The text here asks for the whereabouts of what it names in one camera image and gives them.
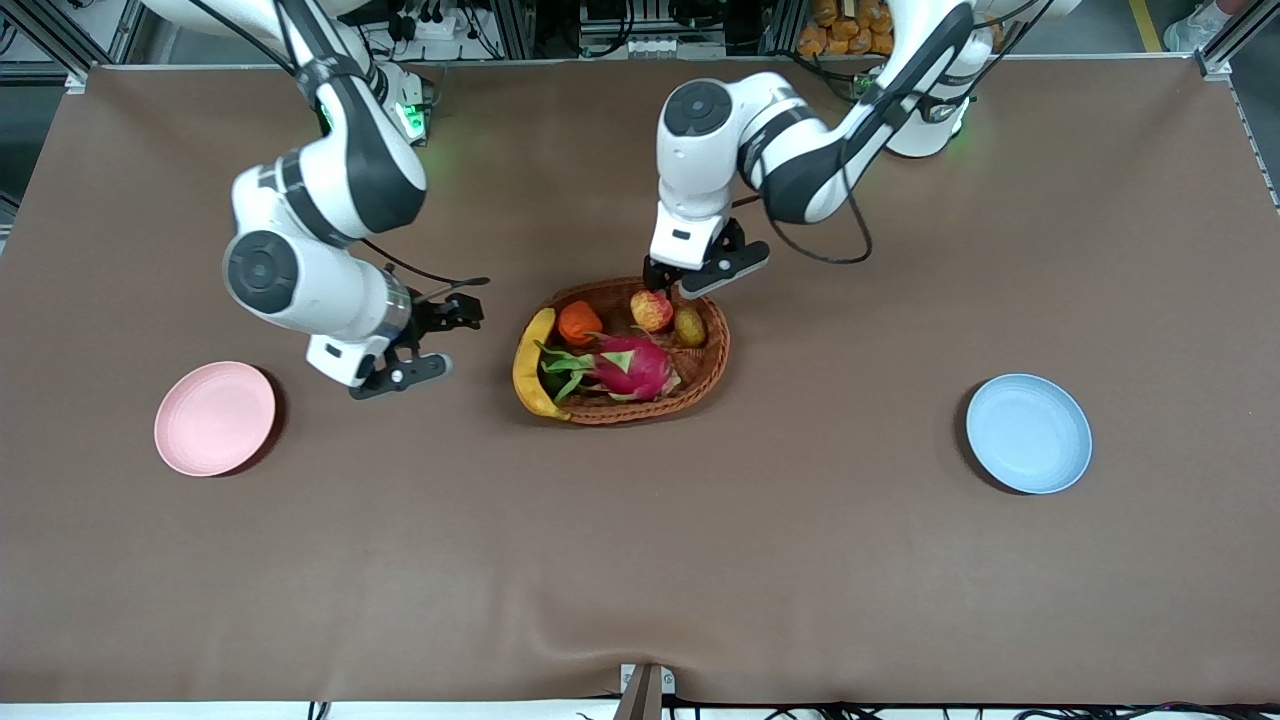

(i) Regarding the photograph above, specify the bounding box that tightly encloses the red yellow apple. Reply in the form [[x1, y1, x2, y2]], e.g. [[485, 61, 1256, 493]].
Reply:
[[630, 289, 676, 334]]

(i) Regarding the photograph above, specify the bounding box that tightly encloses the yellow banana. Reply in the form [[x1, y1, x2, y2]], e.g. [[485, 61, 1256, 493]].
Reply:
[[512, 307, 571, 422]]

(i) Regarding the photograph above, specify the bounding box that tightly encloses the orange fruit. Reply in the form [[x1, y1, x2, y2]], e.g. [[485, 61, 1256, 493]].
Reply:
[[557, 300, 604, 348]]

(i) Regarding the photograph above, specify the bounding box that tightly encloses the pink dragon fruit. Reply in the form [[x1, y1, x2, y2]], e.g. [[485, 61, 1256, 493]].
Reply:
[[535, 333, 684, 404]]

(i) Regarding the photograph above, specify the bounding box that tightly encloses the brown wicker basket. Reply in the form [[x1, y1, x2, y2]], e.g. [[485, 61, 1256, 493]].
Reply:
[[512, 277, 732, 426]]

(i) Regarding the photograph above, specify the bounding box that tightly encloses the pink plate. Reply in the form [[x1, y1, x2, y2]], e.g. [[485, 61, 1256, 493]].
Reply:
[[153, 361, 277, 478]]

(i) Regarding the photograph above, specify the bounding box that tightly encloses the grey control box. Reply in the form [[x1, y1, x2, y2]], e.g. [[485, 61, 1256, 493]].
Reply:
[[578, 0, 729, 59]]

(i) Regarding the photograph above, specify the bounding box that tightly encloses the bag of orange items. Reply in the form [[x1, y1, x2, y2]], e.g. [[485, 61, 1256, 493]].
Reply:
[[797, 0, 894, 57]]

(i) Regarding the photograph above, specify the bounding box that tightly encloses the brown tablecloth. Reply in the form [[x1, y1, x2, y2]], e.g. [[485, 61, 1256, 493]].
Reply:
[[0, 55, 1280, 706]]

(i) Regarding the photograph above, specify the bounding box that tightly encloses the white power strip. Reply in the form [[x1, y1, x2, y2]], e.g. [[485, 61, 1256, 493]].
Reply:
[[385, 0, 493, 46]]

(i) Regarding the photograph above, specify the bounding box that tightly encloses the light blue plate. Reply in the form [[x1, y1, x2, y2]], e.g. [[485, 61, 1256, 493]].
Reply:
[[965, 373, 1094, 496]]

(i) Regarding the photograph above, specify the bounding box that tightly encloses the white sneaker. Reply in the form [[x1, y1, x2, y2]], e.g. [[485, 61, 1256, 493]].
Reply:
[[1163, 0, 1229, 53]]

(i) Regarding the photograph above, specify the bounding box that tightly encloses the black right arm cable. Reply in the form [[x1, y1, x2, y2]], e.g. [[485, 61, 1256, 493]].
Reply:
[[185, 0, 491, 301]]

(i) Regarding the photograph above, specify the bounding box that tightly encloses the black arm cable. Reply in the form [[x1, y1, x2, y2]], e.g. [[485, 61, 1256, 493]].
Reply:
[[735, 0, 1061, 267], [185, 0, 491, 301]]

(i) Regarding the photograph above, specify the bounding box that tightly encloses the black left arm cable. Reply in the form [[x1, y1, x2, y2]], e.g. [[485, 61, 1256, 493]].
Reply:
[[735, 0, 1061, 267]]

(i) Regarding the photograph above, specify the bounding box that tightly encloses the metal table bracket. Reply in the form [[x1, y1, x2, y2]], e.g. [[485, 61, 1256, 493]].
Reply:
[[618, 662, 677, 720]]

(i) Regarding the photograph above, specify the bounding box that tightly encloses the aluminium frame profile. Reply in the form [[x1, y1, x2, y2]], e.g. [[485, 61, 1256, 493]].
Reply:
[[1195, 0, 1280, 79], [0, 0, 151, 91]]

